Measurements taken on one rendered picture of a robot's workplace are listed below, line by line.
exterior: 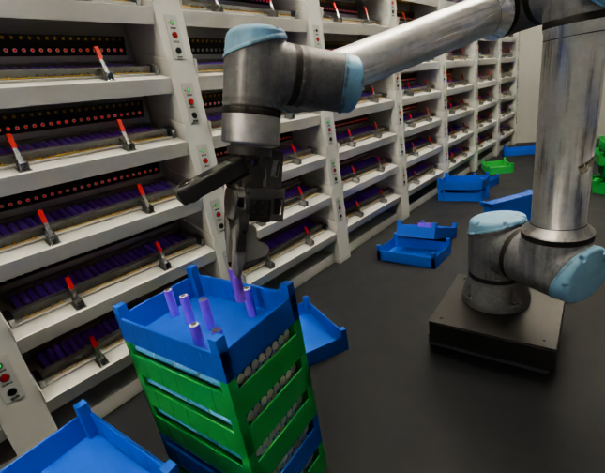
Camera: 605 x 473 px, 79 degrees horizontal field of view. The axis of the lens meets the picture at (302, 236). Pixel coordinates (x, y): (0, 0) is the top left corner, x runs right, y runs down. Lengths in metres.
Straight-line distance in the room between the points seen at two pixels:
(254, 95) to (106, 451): 0.69
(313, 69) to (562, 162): 0.61
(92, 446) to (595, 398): 1.14
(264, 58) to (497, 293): 0.92
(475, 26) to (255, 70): 0.54
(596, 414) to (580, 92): 0.73
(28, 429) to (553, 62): 1.49
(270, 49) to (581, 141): 0.68
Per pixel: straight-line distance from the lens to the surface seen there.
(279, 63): 0.58
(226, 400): 0.65
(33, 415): 1.26
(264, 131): 0.56
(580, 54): 0.96
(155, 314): 0.87
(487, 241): 1.14
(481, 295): 1.22
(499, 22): 1.01
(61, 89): 1.16
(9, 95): 1.13
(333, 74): 0.61
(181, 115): 1.28
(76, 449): 0.91
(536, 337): 1.16
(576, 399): 1.21
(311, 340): 1.36
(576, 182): 1.00
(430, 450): 1.02
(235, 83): 0.57
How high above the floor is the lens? 0.78
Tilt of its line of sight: 19 degrees down
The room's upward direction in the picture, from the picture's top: 10 degrees counter-clockwise
